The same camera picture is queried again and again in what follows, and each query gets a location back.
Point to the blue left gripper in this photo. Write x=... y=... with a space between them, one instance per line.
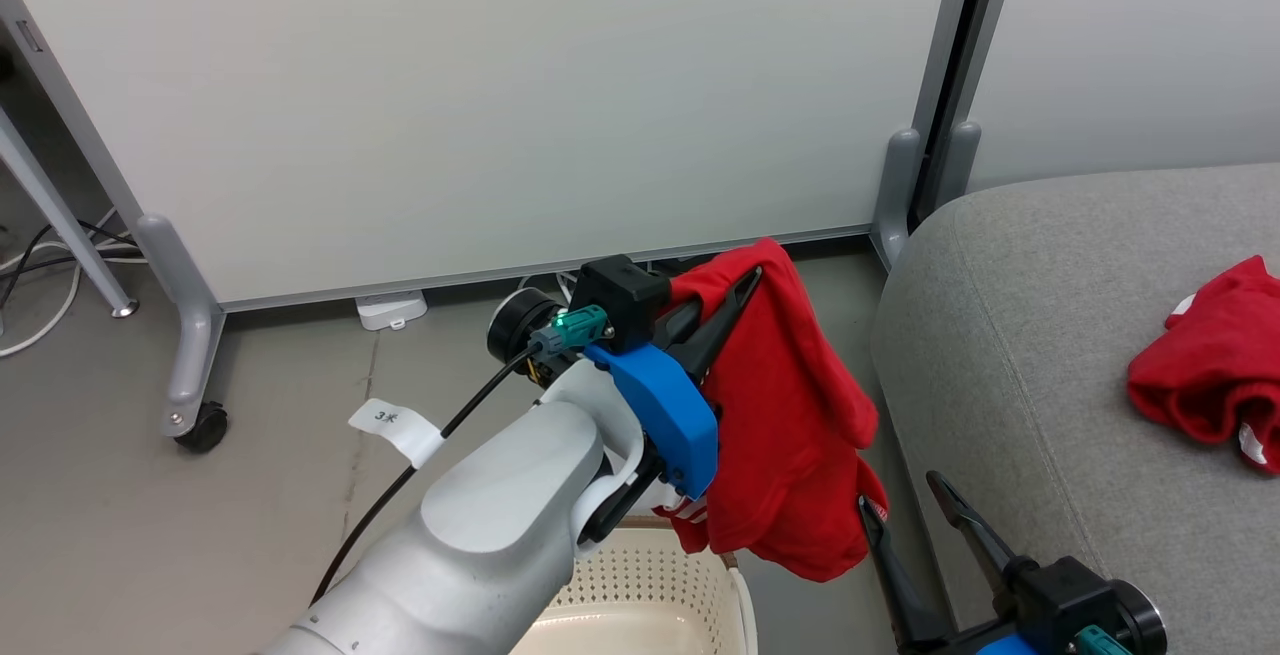
x=665 y=415

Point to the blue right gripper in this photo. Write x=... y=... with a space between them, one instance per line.
x=985 y=643

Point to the red garment with white stripes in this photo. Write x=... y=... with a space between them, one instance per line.
x=790 y=435

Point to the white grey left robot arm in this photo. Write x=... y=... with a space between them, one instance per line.
x=480 y=535

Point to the grey fabric sofa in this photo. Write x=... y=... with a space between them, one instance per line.
x=1050 y=355

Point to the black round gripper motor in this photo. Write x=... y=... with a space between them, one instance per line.
x=520 y=320
x=1142 y=620

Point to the grey partition foot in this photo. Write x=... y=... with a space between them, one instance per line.
x=190 y=335
x=895 y=195

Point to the cream perforated laundry basket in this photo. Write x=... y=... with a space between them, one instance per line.
x=640 y=585

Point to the white power strip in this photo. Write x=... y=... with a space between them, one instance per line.
x=392 y=310

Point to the large white partition panel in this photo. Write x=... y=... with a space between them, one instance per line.
x=500 y=85

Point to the black caster wheel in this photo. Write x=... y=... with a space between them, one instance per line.
x=203 y=428

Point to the grey metal table leg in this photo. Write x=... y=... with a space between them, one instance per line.
x=70 y=235

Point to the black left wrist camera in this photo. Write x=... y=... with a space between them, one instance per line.
x=620 y=300

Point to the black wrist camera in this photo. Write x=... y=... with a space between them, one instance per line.
x=1055 y=600
x=620 y=300

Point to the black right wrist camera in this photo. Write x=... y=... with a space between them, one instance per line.
x=1055 y=600

